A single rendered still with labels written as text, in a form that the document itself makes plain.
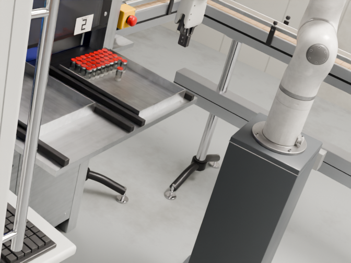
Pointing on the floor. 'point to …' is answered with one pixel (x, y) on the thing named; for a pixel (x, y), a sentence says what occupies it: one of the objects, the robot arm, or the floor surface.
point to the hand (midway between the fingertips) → (184, 39)
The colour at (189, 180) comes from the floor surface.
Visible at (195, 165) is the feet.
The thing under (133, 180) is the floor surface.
